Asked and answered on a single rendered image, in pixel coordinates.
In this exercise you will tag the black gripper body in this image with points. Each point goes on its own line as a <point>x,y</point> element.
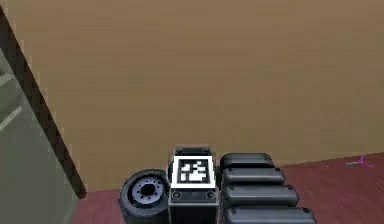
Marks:
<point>146,193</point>

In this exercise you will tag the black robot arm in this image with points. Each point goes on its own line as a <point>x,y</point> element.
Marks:
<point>253,195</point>

